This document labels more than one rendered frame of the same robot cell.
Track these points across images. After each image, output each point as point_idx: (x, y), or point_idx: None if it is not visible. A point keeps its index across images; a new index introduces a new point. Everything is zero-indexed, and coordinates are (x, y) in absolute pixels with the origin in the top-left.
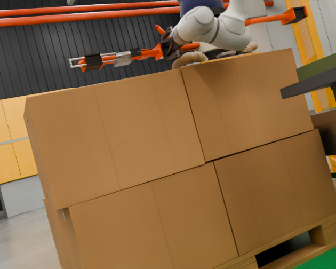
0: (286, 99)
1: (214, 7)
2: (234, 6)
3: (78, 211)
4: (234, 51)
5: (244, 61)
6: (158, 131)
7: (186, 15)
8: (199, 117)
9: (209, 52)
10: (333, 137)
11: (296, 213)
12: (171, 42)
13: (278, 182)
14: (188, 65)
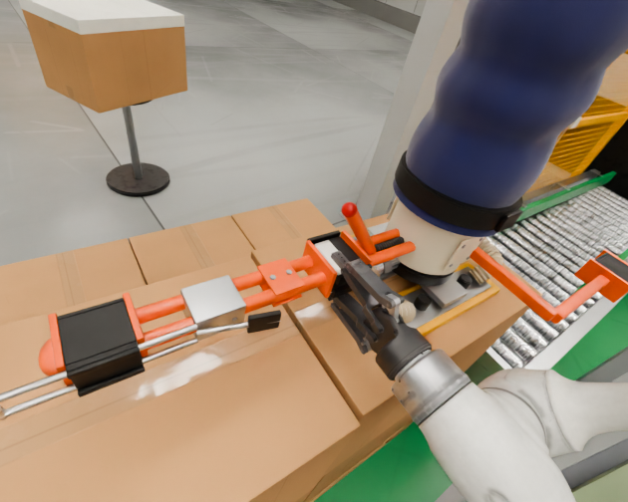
0: (471, 360)
1: (510, 204)
2: (610, 430)
3: None
4: (466, 294)
5: (471, 345)
6: None
7: (500, 495)
8: (341, 452)
9: (421, 277)
10: (473, 377)
11: (380, 443)
12: (376, 362)
13: (385, 435)
14: (380, 403)
